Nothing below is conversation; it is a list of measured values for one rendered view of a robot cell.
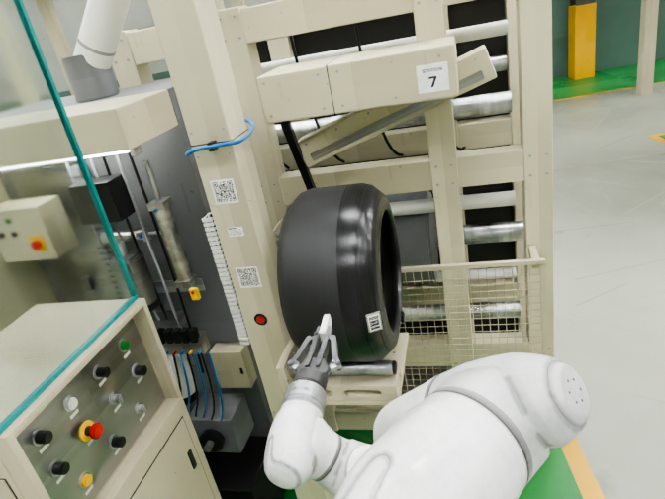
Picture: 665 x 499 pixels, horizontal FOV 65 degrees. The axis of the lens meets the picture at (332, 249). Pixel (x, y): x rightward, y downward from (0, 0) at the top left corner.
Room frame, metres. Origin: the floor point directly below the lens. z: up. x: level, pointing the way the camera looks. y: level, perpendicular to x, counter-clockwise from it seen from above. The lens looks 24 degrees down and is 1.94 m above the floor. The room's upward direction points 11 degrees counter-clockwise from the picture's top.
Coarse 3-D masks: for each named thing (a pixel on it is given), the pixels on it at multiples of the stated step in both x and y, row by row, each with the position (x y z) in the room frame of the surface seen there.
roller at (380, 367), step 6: (378, 360) 1.34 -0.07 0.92; (384, 360) 1.34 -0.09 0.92; (390, 360) 1.33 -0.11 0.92; (342, 366) 1.36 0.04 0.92; (348, 366) 1.35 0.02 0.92; (354, 366) 1.34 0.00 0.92; (360, 366) 1.34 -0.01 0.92; (366, 366) 1.33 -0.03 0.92; (372, 366) 1.33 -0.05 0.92; (378, 366) 1.32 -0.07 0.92; (384, 366) 1.32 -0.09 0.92; (390, 366) 1.31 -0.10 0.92; (396, 366) 1.32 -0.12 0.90; (294, 372) 1.40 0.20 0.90; (336, 372) 1.35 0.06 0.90; (342, 372) 1.35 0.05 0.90; (348, 372) 1.34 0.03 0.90; (354, 372) 1.34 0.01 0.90; (360, 372) 1.33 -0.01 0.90; (366, 372) 1.33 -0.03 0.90; (372, 372) 1.32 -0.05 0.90; (378, 372) 1.32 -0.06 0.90; (384, 372) 1.31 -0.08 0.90; (390, 372) 1.30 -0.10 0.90; (396, 372) 1.31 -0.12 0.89
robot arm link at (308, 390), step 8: (296, 384) 0.91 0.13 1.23; (304, 384) 0.90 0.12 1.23; (312, 384) 0.90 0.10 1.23; (288, 392) 0.90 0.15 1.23; (296, 392) 0.88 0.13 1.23; (304, 392) 0.88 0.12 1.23; (312, 392) 0.88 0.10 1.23; (320, 392) 0.89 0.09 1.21; (312, 400) 0.86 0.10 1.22; (320, 400) 0.87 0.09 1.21; (320, 408) 0.86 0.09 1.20
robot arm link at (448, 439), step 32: (416, 416) 0.40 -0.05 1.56; (448, 416) 0.39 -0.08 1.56; (480, 416) 0.39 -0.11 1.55; (384, 448) 0.37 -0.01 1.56; (416, 448) 0.36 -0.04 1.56; (448, 448) 0.35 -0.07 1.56; (480, 448) 0.36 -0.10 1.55; (512, 448) 0.37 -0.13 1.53; (352, 480) 0.35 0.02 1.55; (384, 480) 0.33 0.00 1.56; (416, 480) 0.33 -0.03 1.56; (448, 480) 0.33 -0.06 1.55; (480, 480) 0.33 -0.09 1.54; (512, 480) 0.34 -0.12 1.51
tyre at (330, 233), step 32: (320, 192) 1.50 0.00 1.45; (352, 192) 1.45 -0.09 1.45; (288, 224) 1.40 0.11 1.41; (320, 224) 1.36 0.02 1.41; (352, 224) 1.32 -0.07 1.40; (384, 224) 1.69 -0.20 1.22; (288, 256) 1.32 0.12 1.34; (320, 256) 1.29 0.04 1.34; (352, 256) 1.26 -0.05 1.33; (384, 256) 1.71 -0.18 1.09; (288, 288) 1.28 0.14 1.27; (320, 288) 1.25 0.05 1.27; (352, 288) 1.22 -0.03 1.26; (384, 288) 1.66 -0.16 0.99; (288, 320) 1.28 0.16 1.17; (320, 320) 1.23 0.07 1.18; (352, 320) 1.21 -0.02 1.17; (384, 320) 1.25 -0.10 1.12; (352, 352) 1.24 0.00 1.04; (384, 352) 1.28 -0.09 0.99
